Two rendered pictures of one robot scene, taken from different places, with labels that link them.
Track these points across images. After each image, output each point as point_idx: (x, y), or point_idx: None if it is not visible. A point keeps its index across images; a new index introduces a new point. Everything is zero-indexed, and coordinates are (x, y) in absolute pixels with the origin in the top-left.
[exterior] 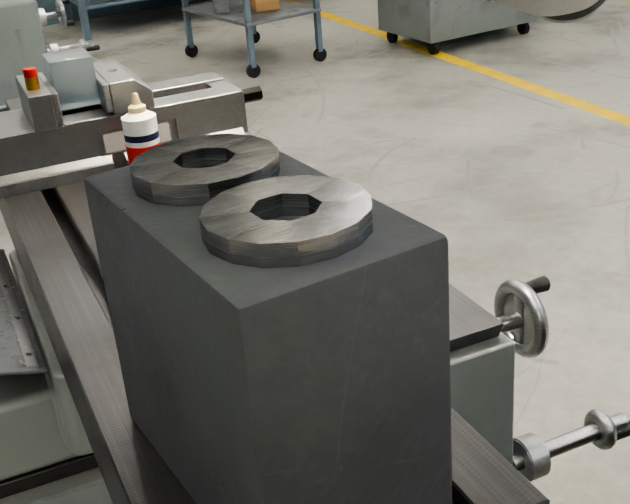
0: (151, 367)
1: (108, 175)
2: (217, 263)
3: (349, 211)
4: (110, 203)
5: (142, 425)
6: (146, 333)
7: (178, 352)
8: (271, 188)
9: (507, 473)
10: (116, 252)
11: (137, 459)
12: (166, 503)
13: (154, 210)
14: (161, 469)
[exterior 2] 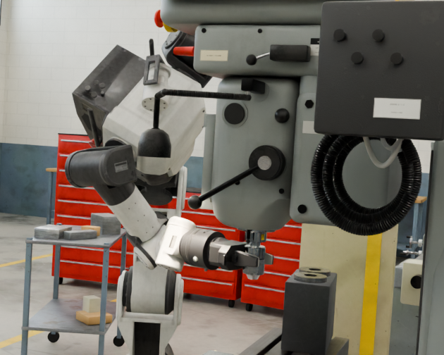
0: (330, 318)
1: (325, 284)
2: (331, 275)
3: (308, 267)
4: (331, 283)
5: (326, 349)
6: (330, 309)
7: (333, 301)
8: (311, 270)
9: (273, 329)
10: (330, 296)
11: (331, 351)
12: (333, 346)
13: (328, 279)
14: (328, 349)
